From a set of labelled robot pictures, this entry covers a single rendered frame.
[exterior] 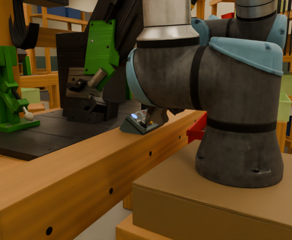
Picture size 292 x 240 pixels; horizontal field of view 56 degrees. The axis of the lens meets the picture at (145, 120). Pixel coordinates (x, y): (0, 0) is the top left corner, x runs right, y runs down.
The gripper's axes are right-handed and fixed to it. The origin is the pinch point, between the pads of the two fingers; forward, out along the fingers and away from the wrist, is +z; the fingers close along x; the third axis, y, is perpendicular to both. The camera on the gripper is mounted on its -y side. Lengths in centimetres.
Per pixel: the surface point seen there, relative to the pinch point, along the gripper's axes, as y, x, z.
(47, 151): -9.1, -27.0, 11.7
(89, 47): -39.3, 13.1, -0.4
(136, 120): -2.2, -1.1, 2.0
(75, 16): -404, 439, 146
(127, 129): -2.8, -2.2, 5.8
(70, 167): 1.5, -32.6, 4.2
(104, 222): -3, 67, 117
